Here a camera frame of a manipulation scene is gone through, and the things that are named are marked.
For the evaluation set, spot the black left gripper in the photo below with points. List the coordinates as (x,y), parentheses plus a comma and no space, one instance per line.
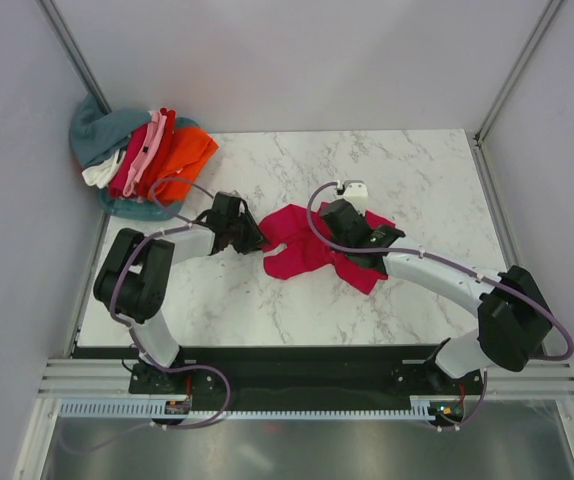
(255,241)

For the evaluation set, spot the teal t shirt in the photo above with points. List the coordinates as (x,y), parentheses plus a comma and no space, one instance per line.
(136,208)

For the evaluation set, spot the white cable duct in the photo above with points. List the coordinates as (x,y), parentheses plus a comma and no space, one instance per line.
(161,409)

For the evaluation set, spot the magenta t shirt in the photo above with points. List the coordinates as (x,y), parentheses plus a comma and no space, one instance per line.
(293,250)

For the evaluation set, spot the white t shirt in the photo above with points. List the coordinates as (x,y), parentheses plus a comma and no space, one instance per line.
(100,175)

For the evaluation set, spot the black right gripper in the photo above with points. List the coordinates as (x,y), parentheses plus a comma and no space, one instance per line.
(361,216)

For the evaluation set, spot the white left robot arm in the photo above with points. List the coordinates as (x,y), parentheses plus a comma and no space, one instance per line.
(133,278)

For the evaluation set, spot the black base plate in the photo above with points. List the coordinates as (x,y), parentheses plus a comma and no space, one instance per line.
(296,376)

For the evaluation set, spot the grey blue t shirt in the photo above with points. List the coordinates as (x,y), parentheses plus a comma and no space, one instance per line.
(94,136)

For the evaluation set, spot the aluminium frame rail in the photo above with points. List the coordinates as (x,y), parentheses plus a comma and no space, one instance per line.
(107,378)

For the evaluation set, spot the crimson t shirt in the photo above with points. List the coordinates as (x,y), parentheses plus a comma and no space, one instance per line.
(116,185)

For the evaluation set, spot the pink t shirt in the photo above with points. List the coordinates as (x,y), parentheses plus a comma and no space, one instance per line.
(154,134)

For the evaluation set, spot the orange t shirt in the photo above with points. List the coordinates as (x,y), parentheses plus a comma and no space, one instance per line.
(179,161)

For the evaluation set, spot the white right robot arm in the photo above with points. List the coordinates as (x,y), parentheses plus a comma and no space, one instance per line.
(508,305)

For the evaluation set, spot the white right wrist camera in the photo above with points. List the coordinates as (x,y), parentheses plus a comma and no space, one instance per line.
(354,192)

